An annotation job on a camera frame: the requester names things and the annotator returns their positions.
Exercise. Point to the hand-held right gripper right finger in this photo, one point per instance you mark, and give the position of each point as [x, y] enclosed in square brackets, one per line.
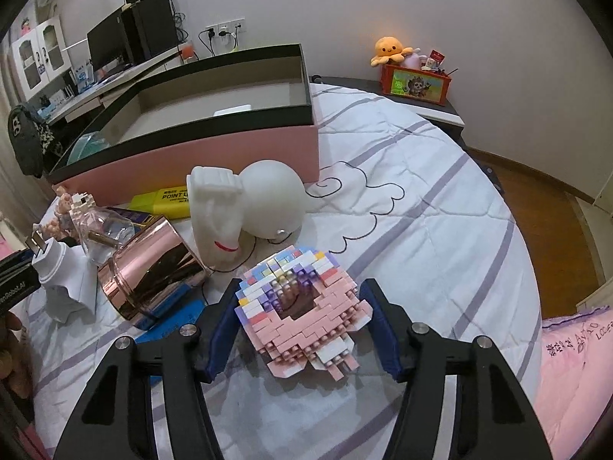
[383, 330]

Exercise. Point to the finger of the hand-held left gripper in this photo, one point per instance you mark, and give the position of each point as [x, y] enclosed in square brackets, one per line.
[17, 262]

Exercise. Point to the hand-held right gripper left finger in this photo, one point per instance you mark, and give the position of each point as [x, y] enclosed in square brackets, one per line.
[222, 335]

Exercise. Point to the white charger plug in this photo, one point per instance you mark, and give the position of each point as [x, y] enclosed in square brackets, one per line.
[55, 263]

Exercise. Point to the bright blue case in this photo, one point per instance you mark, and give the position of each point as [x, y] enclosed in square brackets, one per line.
[184, 314]

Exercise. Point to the round pale pig toy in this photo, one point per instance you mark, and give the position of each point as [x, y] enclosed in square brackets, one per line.
[297, 330]

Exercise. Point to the small pink block figure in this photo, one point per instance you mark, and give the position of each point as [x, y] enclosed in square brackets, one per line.
[72, 201]

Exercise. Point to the clear plastic container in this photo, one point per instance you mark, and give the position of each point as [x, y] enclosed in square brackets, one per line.
[108, 230]

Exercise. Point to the rose gold metal cup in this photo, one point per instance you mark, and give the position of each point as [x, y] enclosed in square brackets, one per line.
[148, 268]

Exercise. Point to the dark blue gold box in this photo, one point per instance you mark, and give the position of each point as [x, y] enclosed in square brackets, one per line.
[139, 218]

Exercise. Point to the white astronaut figure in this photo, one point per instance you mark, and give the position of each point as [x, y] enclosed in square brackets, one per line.
[268, 196]

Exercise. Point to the pink box with black rim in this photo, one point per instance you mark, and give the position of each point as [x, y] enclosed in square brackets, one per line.
[215, 153]

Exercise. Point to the person's left hand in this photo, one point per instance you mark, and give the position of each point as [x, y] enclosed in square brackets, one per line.
[19, 369]

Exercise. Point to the pink embroidered bedding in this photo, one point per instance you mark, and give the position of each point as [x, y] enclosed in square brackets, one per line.
[574, 369]

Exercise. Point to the blue white boxes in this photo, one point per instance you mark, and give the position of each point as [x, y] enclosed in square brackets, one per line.
[81, 76]

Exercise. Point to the white glass-door cabinet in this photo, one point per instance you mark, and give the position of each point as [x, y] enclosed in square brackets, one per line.
[40, 52]

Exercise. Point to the white corner desk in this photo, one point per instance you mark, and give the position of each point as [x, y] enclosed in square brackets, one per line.
[143, 64]

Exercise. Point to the black computer monitor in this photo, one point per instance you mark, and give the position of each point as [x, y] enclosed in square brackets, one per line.
[105, 43]

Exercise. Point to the orange printed toy box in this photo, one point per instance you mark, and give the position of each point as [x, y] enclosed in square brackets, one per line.
[416, 86]

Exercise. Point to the black computer tower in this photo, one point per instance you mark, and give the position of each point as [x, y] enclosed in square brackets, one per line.
[153, 28]

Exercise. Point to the pink plush toy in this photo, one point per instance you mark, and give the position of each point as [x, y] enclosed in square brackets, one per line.
[413, 61]

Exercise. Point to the red card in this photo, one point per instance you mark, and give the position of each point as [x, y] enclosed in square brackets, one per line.
[436, 57]

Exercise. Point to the orange octopus plush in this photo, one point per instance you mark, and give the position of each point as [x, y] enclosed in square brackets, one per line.
[390, 50]

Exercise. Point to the white wall outlet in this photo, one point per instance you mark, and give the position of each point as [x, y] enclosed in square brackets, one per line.
[225, 28]

